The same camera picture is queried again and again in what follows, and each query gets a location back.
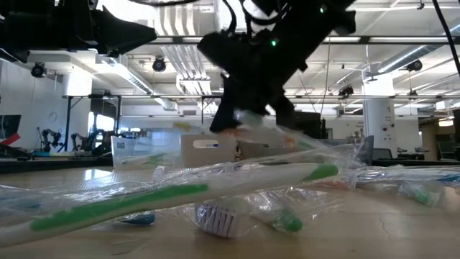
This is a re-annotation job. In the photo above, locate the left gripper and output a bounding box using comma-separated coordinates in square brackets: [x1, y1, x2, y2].
[0, 0, 158, 64]

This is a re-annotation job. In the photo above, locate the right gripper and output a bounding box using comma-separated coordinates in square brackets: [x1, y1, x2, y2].
[196, 31, 309, 133]

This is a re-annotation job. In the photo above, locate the green toothbrush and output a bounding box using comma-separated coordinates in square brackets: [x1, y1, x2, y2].
[120, 150, 173, 167]
[398, 181, 446, 208]
[251, 190, 342, 235]
[0, 143, 364, 249]

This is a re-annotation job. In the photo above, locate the purple toothbrush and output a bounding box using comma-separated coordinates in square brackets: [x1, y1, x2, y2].
[193, 199, 252, 239]

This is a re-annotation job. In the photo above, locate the light grey plastic bin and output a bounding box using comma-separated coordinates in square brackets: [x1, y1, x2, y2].
[236, 138, 299, 161]

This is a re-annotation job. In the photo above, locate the black ceiling spotlight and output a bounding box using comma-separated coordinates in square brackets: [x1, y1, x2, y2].
[152, 56, 167, 73]
[30, 61, 47, 78]
[406, 59, 424, 73]
[337, 84, 355, 99]

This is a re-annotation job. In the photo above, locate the black monitor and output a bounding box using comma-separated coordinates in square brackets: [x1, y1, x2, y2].
[296, 110, 323, 140]

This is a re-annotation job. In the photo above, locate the white plastic bin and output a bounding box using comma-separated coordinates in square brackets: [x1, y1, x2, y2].
[180, 133, 238, 168]

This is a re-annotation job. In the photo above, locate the clear plastic bin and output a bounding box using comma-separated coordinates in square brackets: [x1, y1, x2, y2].
[110, 135, 183, 170]

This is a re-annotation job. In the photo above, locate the dark grey plastic bin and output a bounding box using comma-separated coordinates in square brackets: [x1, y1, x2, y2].
[297, 135, 374, 166]

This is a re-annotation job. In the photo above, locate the white column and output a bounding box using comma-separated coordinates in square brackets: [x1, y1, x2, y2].
[362, 71, 397, 159]

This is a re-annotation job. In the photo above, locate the grey office chair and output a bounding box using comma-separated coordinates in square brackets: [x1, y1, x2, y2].
[372, 147, 395, 161]

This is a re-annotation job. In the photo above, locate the red flat object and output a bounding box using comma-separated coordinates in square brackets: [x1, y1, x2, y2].
[0, 132, 23, 147]

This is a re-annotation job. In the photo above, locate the dark background desk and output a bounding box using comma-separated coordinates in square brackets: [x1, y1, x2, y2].
[0, 155, 112, 174]

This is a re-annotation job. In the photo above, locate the black background rig frame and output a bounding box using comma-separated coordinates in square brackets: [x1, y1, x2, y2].
[200, 94, 226, 125]
[63, 94, 122, 145]

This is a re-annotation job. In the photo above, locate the dark wall screen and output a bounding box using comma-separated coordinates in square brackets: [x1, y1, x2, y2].
[0, 114, 22, 140]

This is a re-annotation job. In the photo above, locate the slim silver ceiling duct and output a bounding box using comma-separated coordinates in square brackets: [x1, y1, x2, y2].
[375, 16, 460, 75]

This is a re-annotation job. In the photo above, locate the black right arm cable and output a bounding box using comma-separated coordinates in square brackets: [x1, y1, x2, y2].
[431, 0, 460, 77]

